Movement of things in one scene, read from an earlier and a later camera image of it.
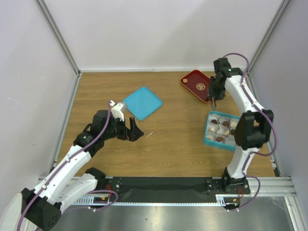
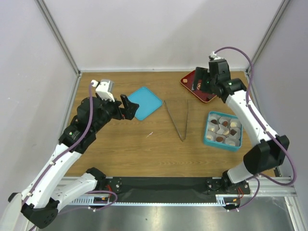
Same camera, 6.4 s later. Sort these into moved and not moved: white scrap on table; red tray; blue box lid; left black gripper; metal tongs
Moved: metal tongs; left black gripper
Not moved: white scrap on table; blue box lid; red tray
